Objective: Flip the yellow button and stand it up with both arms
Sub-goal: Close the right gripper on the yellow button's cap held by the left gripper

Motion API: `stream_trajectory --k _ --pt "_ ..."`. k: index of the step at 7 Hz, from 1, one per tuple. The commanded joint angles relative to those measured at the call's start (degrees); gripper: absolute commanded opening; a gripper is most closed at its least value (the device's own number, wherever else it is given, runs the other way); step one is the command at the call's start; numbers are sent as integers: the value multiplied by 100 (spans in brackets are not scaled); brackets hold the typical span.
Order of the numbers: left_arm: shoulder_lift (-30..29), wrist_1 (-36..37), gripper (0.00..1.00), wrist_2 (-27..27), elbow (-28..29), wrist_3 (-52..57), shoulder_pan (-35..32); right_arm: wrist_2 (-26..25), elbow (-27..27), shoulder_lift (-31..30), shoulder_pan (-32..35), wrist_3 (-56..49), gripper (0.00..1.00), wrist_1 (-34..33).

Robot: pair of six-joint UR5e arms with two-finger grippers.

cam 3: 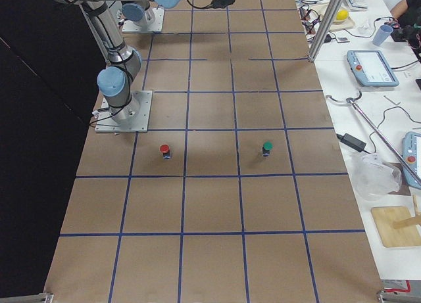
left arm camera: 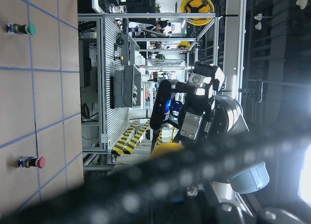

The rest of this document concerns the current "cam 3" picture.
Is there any yellow lemon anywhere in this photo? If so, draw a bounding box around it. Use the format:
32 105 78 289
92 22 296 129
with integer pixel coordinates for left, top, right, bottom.
334 9 349 24

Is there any blue plastic cup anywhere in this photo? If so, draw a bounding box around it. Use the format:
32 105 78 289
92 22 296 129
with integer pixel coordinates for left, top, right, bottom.
372 24 394 46

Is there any black power adapter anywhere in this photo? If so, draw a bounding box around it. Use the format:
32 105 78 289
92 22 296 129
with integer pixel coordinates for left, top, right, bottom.
336 133 369 154

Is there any clear plastic bag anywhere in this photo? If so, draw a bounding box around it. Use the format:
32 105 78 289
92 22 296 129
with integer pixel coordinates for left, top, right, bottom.
351 153 402 201

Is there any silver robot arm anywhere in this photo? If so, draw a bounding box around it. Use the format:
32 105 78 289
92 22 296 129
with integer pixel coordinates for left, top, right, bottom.
54 0 180 125
121 0 235 26

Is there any metal rod with hook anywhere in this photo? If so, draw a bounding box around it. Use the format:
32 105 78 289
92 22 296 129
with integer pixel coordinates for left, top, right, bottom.
326 90 420 184

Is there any red push button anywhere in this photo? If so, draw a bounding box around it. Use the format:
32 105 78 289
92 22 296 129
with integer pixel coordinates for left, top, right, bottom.
159 144 172 160

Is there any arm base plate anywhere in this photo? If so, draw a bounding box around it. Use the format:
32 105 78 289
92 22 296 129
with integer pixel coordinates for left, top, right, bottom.
122 4 164 34
94 91 153 133

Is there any green push button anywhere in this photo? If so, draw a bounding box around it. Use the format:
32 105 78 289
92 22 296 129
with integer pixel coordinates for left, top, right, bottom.
262 141 273 157

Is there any beige tray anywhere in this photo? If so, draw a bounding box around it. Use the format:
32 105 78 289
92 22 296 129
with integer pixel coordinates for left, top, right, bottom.
310 3 355 32

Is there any teach pendant near post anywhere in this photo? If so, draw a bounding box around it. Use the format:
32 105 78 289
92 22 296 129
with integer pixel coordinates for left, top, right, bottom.
346 50 399 87

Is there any wooden board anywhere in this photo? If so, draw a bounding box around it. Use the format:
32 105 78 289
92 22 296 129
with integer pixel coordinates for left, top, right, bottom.
371 206 420 248

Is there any aluminium frame post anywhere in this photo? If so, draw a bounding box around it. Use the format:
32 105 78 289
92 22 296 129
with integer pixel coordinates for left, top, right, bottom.
308 0 343 62

